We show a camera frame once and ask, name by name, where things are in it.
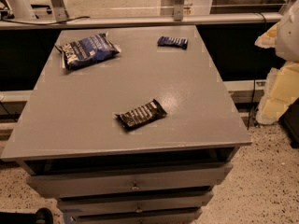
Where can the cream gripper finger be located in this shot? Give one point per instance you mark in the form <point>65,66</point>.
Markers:
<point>268,39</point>
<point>280,91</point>

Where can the blue rxbar blueberry bar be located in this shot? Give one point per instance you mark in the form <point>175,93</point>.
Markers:
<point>177,42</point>

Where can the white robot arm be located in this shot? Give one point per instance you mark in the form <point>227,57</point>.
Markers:
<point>287,41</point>

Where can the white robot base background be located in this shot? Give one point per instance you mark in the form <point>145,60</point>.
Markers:
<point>22,9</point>

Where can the black rxbar chocolate bar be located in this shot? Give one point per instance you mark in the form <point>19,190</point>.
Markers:
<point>141,115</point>

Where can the middle grey drawer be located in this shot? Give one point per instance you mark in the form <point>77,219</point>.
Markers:
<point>136,203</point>

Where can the grey drawer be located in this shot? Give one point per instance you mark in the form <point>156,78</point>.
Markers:
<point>171,216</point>
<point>133,180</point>
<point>136,203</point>

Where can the bottom grey drawer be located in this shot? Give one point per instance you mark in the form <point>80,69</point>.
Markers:
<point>171,216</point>

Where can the grey drawer cabinet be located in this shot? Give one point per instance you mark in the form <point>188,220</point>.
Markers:
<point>142,138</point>

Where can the blue chip bag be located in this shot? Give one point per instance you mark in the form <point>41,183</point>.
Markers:
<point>87,51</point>

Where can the top grey drawer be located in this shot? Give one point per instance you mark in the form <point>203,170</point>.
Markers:
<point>133,180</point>

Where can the black round object bottom left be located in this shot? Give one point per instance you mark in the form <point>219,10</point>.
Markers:
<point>41,216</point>

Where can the grey lower side rail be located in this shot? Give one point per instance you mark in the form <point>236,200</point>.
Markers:
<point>245,91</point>

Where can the grey metal post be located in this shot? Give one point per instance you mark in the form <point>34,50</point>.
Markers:
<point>178,10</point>

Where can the grey metal rail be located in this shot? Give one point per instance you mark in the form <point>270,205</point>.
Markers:
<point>91,23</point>

